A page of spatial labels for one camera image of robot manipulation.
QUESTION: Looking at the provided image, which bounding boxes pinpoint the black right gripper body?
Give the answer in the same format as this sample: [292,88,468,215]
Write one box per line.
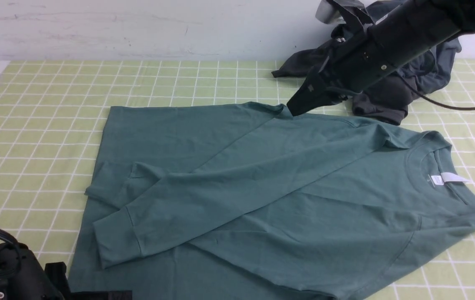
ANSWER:
[316,25,400,94]

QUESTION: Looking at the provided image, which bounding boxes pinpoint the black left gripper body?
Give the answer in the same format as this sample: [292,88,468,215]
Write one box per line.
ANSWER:
[0,243,132,300]

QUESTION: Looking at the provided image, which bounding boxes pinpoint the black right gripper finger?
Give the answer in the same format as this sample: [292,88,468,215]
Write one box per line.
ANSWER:
[325,90,351,105]
[287,71,333,116]

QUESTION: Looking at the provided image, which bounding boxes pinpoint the green long sleeve shirt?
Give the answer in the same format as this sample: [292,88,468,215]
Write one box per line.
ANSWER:
[69,102,475,300]

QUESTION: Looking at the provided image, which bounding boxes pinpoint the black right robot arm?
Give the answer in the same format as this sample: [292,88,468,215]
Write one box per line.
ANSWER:
[287,0,475,116]

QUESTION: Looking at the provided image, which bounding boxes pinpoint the dark grey crumpled clothes pile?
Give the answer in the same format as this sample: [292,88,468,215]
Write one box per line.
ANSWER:
[272,0,462,125]

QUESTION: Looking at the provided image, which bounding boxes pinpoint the green checkered table cloth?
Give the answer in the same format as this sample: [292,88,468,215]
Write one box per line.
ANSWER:
[0,60,475,300]

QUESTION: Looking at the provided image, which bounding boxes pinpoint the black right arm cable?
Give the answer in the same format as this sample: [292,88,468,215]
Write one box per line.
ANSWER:
[396,69,475,111]

